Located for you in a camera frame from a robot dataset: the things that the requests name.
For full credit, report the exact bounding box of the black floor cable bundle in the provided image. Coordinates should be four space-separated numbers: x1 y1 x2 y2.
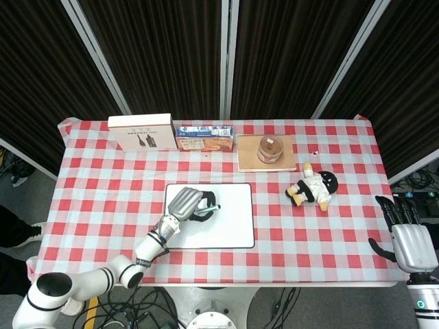
68 287 182 329

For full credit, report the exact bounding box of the yellow floor tape strip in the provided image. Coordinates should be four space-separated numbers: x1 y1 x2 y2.
84 296 100 329

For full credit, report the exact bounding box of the red white checkered tablecloth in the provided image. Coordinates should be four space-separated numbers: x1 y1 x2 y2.
25 114 405 285

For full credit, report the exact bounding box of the white drawing board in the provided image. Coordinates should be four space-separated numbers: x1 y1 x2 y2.
161 183 256 249

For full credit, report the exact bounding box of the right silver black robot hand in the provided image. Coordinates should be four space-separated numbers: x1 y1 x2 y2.
368 195 439 274

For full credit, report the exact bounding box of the black white plush doll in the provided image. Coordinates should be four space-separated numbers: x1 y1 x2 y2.
285 162 339 212

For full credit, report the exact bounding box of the white sneaker black trim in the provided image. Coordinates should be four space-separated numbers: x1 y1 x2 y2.
60 297 86 317
15 221 49 248

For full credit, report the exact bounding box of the black folding partition screen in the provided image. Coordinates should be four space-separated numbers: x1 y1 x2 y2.
0 0 439 186

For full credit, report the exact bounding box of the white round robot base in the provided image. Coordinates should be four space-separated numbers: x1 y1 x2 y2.
164 287 261 329

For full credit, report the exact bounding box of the blue orange biscuit box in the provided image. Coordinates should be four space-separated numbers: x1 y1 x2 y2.
175 125 235 152

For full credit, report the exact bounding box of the white cable product box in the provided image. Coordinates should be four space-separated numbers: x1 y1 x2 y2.
107 113 178 153

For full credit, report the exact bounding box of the clear round plastic container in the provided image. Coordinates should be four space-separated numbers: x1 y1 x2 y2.
257 135 285 164

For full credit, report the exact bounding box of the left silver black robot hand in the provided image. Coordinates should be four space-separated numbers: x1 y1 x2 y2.
166 186 218 223

